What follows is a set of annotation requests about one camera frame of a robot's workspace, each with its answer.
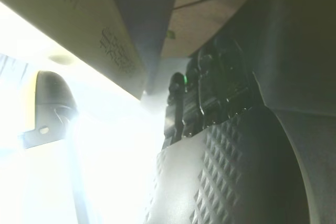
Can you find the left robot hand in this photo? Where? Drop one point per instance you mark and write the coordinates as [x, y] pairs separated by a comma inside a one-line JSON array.
[[236, 169]]

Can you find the cream paperback book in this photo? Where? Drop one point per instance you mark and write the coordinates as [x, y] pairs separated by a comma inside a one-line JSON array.
[[65, 11]]

